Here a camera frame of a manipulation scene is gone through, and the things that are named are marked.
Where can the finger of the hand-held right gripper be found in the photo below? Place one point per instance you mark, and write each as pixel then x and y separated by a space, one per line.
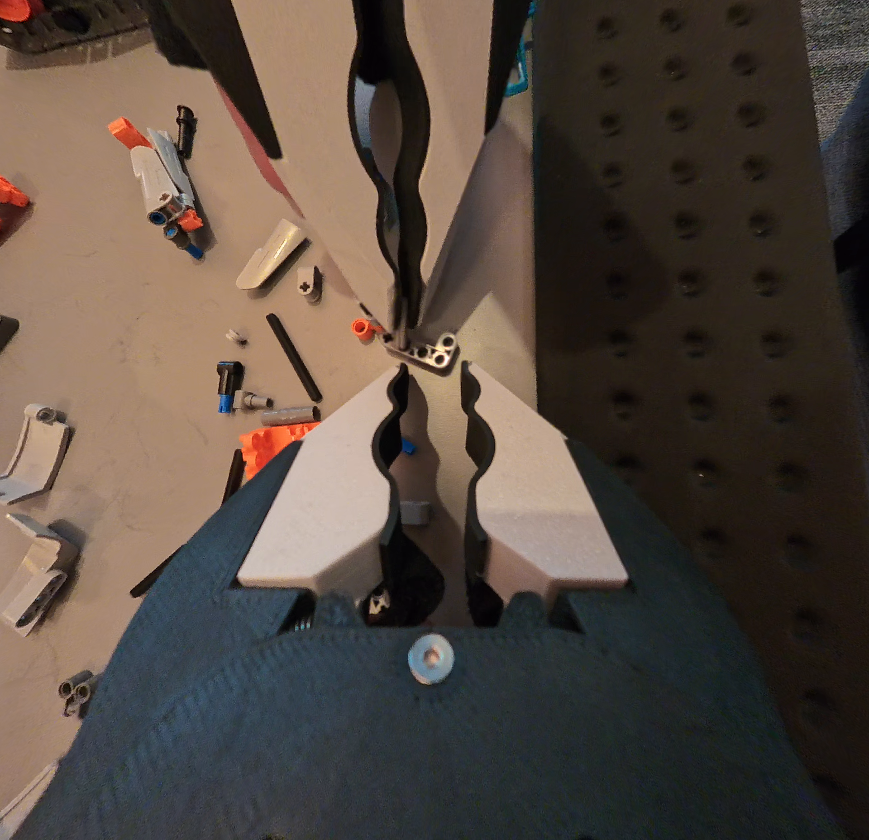
pixel 455 73
pixel 305 93

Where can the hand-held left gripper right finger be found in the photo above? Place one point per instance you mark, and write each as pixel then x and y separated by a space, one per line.
pixel 550 514

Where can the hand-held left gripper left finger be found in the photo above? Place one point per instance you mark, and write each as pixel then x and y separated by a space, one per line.
pixel 319 507

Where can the dark grey angled beam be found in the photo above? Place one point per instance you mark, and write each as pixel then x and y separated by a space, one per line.
pixel 434 354

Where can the cyan plastic brick tool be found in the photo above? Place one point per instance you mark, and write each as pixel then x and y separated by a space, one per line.
pixel 521 83

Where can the orange angled panel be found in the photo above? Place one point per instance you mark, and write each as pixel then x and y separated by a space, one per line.
pixel 268 446

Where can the medium black axle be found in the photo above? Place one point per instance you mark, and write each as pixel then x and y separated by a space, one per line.
pixel 233 477

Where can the black axle pin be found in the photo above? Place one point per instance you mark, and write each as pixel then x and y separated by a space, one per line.
pixel 184 128

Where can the grey tube sleeve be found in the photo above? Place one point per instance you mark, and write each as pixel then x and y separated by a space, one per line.
pixel 288 416

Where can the light grey short beam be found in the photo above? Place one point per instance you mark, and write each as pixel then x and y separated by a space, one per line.
pixel 415 513

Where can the small grey axle connector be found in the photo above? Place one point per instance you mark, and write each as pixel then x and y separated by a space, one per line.
pixel 252 400

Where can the grey orange tracked toy robot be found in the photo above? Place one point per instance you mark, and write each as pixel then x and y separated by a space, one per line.
pixel 68 12

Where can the white grey orange block assembly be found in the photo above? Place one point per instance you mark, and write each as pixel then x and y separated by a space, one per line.
pixel 156 175

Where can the long black axle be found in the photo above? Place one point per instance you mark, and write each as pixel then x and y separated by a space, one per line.
pixel 293 358

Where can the black connector with blue pin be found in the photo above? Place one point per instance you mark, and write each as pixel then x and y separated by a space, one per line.
pixel 229 378

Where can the light grey curved blade panel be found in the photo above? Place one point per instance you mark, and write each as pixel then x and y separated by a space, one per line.
pixel 271 253

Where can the short black axle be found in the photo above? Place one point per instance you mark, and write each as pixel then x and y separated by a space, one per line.
pixel 156 572

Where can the orange bush grey connector assembly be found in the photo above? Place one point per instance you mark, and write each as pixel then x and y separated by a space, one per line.
pixel 364 329

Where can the tiny grey bush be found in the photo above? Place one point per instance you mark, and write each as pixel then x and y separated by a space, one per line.
pixel 237 336

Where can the light grey cross-hole connector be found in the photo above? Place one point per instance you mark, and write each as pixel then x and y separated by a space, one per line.
pixel 309 284

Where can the black dimpled mat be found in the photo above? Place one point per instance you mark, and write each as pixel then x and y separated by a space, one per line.
pixel 679 310

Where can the orange wedge block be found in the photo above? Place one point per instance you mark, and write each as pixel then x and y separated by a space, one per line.
pixel 10 195

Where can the light grey curved fender panel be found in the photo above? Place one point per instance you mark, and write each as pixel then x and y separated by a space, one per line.
pixel 37 453

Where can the light grey box panel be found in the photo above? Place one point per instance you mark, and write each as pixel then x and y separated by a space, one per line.
pixel 37 568

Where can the grey double connector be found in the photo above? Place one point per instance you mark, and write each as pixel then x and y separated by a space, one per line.
pixel 74 692

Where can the light grey curved shell panel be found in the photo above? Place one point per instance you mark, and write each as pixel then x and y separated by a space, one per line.
pixel 27 799

